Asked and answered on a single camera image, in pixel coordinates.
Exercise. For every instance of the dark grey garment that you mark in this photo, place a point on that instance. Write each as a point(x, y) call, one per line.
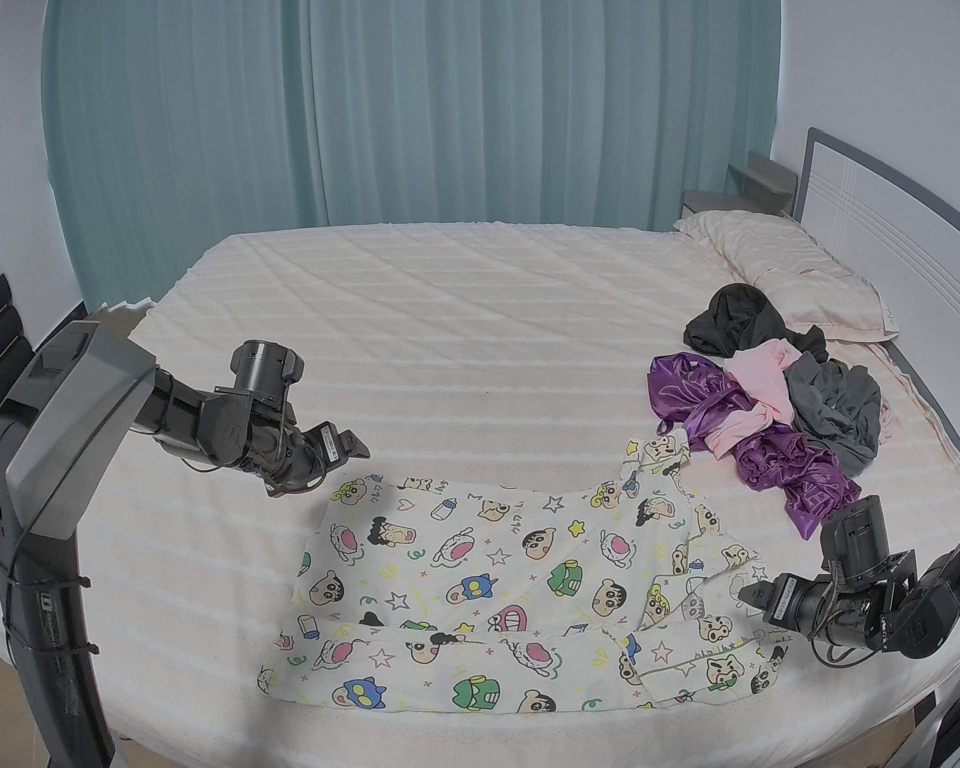
point(832, 405)

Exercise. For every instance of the grey bedside table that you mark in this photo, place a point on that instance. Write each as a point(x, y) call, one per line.
point(765, 176)

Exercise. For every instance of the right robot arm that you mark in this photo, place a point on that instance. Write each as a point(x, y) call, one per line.
point(922, 615)

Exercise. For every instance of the blue-green curtain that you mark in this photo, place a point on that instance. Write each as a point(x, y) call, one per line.
point(450, 112)

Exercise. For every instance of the pink garment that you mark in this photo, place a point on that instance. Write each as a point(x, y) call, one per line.
point(757, 375)

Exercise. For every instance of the pale pink pillow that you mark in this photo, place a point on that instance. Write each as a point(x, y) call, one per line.
point(780, 255)

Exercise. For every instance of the white printed pyjama top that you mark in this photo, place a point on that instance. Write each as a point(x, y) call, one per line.
point(487, 540)

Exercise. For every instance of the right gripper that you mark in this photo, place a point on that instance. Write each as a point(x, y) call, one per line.
point(806, 604)

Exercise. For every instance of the black garment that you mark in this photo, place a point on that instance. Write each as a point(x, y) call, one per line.
point(731, 315)

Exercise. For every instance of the bed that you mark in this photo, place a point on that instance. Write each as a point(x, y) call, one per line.
point(450, 337)

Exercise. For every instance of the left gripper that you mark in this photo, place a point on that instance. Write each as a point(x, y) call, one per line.
point(307, 466)

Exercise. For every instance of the purple satin garment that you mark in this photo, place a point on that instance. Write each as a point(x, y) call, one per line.
point(795, 472)

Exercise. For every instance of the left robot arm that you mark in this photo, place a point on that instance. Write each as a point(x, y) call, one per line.
point(75, 420)

